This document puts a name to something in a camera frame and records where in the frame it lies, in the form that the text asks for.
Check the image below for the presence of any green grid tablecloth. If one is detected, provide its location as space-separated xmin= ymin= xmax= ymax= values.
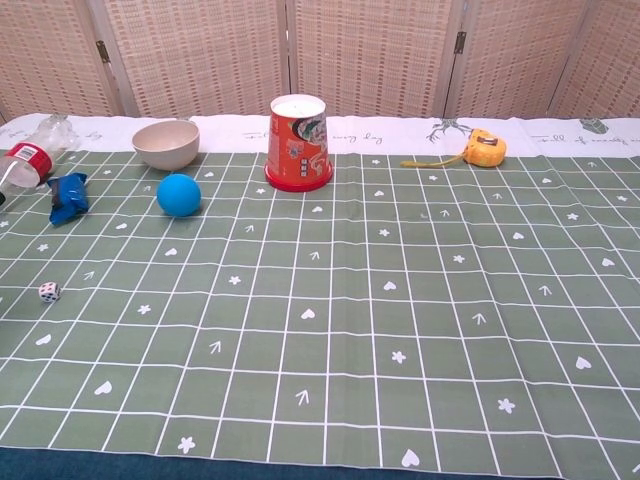
xmin=0 ymin=113 xmax=640 ymax=474

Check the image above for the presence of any red instant noodle cup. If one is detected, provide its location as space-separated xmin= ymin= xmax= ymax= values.
xmin=264 ymin=93 xmax=335 ymax=192

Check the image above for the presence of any blue ball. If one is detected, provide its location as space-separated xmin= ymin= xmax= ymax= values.
xmin=156 ymin=173 xmax=202 ymax=218

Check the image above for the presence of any beige bowl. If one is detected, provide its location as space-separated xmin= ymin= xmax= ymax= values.
xmin=131 ymin=119 xmax=201 ymax=170

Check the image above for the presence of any yellow tape measure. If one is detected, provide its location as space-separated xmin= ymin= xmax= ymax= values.
xmin=399 ymin=128 xmax=507 ymax=169

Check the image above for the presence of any woven folding screen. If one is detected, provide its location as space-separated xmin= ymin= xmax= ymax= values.
xmin=0 ymin=0 xmax=640 ymax=126

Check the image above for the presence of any clear plastic bottle red label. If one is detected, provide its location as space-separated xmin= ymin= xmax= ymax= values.
xmin=0 ymin=113 xmax=81 ymax=204

